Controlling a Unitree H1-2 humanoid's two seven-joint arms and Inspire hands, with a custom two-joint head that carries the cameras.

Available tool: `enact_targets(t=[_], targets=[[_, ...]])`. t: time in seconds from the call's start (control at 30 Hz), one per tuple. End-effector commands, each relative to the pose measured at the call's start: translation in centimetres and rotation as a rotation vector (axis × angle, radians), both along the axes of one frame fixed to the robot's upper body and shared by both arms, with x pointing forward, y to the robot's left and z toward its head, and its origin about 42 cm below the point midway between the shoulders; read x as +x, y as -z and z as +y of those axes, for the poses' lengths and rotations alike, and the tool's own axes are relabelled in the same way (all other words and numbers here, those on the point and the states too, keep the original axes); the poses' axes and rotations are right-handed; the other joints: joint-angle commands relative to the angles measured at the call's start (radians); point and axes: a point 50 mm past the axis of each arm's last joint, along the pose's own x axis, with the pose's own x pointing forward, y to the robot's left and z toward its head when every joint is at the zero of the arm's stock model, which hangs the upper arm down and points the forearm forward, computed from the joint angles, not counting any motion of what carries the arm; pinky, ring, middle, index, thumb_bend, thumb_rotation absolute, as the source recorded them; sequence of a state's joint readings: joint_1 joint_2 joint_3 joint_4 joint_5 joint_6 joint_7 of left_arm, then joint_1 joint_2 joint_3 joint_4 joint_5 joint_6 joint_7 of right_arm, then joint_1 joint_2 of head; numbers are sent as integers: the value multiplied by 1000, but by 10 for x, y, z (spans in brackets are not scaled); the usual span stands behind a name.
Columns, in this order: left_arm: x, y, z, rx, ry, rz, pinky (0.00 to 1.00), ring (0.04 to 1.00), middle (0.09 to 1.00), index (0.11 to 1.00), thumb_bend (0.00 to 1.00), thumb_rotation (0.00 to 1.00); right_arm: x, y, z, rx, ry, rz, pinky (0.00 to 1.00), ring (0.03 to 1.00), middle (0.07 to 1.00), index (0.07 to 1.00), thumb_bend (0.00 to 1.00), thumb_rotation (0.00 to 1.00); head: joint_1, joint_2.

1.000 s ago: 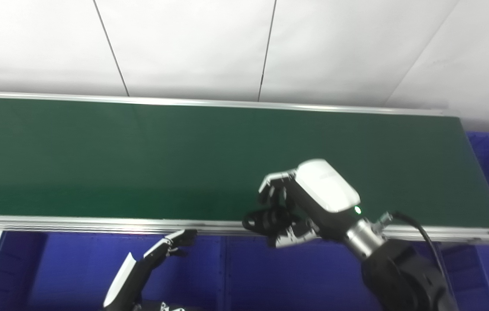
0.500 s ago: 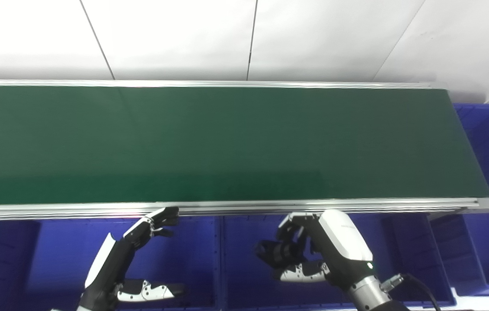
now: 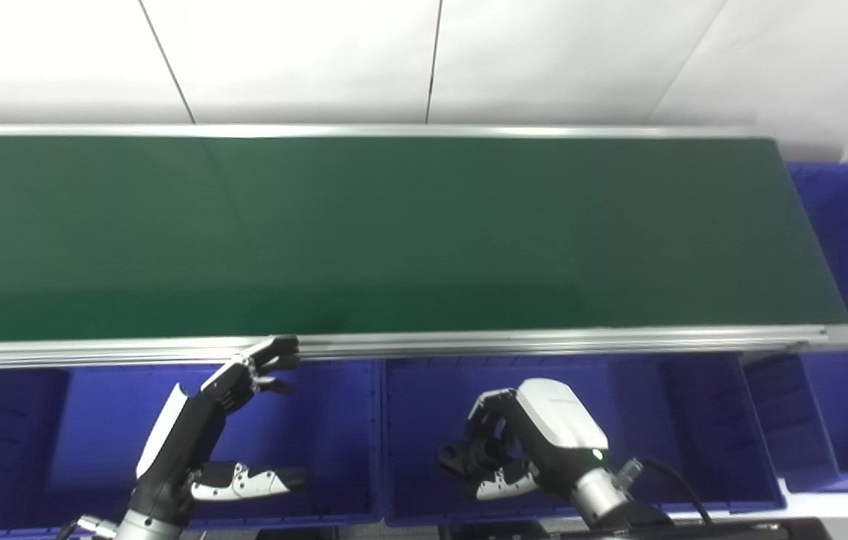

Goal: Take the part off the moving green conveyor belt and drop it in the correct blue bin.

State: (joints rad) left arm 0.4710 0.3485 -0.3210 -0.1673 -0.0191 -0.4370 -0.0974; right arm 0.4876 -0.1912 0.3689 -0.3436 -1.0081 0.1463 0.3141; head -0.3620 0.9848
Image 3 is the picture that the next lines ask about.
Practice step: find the green conveyor belt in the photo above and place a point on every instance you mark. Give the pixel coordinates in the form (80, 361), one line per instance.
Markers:
(409, 232)

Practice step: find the aluminium conveyor side rail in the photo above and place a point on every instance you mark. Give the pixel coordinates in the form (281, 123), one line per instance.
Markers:
(364, 130)
(618, 339)

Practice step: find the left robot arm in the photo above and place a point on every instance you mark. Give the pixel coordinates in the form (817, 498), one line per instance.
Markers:
(142, 529)

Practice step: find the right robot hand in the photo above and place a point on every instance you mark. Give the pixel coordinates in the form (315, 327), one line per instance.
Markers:
(558, 427)

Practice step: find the black robot body edge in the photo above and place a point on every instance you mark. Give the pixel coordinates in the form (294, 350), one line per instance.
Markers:
(753, 529)

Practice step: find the black flanged metal part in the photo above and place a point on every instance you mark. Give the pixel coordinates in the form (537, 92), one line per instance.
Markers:
(468, 454)

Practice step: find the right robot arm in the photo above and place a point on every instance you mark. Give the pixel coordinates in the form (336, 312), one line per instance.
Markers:
(603, 499)

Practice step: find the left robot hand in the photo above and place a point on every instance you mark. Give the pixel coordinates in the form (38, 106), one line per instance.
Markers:
(176, 450)

